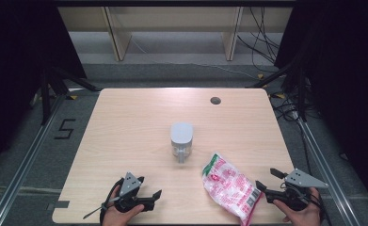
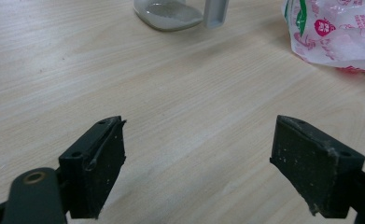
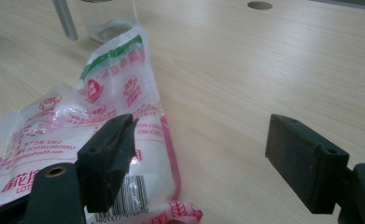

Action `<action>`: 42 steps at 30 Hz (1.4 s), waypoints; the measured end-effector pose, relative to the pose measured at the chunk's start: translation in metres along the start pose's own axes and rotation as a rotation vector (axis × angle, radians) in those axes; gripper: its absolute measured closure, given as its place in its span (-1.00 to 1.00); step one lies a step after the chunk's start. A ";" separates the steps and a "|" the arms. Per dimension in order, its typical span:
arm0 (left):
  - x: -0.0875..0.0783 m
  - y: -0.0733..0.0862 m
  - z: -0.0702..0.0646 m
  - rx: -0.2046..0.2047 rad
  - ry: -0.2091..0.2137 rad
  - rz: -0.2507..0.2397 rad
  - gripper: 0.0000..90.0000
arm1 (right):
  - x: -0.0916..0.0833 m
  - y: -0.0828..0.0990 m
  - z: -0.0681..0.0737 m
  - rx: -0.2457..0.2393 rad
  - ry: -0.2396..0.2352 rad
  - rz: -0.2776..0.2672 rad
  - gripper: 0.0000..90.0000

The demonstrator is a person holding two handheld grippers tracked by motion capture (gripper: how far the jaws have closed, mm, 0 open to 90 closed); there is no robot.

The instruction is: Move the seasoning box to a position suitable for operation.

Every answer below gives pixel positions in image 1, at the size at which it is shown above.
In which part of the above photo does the person's left hand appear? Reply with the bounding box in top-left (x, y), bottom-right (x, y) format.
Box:
top-left (102, 185), bottom-right (145, 226)

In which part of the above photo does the pink and white snack bag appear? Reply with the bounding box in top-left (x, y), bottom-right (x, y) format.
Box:
top-left (201, 153), bottom-right (264, 226)

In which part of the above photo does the metal floor rail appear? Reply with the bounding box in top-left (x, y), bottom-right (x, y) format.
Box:
top-left (0, 93), bottom-right (67, 226)
top-left (297, 119), bottom-right (361, 226)

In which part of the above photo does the bundle of black hanging cables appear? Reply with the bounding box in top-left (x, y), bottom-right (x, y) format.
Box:
top-left (236, 6), bottom-right (286, 74)

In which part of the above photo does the person's right hand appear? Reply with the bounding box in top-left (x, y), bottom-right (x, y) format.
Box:
top-left (273, 187), bottom-right (322, 226)

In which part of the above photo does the thin white floor cable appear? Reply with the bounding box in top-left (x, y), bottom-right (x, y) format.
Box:
top-left (131, 37), bottom-right (258, 79)

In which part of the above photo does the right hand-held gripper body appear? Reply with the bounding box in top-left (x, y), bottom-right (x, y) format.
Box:
top-left (264, 169), bottom-right (329, 211)

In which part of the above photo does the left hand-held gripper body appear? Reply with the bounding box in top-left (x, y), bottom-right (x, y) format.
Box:
top-left (114, 171), bottom-right (156, 213)

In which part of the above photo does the right hand-held gripper black cable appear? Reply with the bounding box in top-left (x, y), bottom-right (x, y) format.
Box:
top-left (310, 187), bottom-right (332, 226)

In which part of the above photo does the black tripod stand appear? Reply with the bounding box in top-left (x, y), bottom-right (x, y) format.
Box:
top-left (40, 65), bottom-right (101, 126)
top-left (246, 56), bottom-right (308, 121)

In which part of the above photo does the black cable tie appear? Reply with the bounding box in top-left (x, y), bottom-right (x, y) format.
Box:
top-left (82, 203), bottom-right (112, 220)

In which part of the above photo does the clear jar with white lid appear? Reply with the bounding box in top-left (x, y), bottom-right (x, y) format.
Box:
top-left (169, 121), bottom-right (194, 164)

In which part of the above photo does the dark curtain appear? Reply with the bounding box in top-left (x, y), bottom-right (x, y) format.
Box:
top-left (0, 0), bottom-right (87, 177)
top-left (274, 0), bottom-right (368, 215)

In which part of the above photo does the tangle of black floor cables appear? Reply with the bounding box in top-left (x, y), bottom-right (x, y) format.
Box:
top-left (269, 90), bottom-right (302, 123)

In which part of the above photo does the beige wooden shelf unit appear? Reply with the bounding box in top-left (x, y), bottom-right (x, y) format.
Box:
top-left (57, 6), bottom-right (294, 62)

